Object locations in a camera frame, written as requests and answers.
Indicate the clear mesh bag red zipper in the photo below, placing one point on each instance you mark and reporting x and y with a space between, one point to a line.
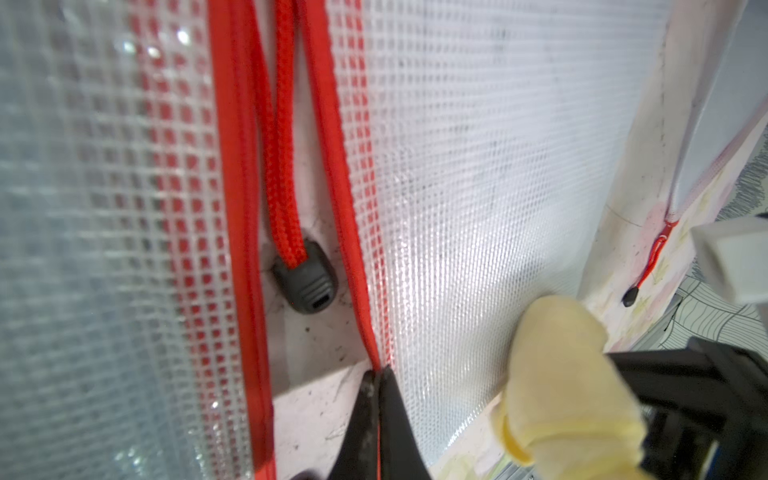
730 96

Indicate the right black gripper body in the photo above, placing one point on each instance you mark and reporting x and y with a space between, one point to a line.
708 405

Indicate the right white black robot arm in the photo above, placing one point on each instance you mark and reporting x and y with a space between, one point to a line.
733 256

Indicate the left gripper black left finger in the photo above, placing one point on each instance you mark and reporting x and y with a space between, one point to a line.
357 458

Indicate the yellow microfiber cloth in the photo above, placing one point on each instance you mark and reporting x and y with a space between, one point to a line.
565 410

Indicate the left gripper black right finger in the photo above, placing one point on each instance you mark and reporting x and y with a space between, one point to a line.
400 458

